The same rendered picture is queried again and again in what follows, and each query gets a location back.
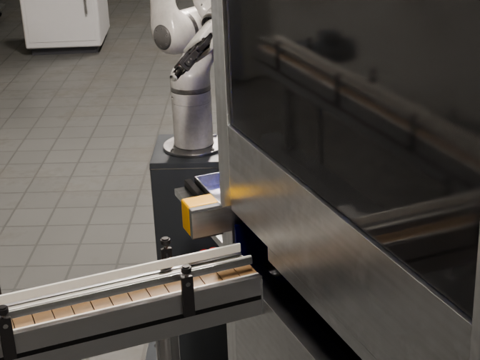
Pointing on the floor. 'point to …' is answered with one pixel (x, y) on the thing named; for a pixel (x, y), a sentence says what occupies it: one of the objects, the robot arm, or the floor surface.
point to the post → (218, 10)
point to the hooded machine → (64, 26)
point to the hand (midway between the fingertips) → (184, 63)
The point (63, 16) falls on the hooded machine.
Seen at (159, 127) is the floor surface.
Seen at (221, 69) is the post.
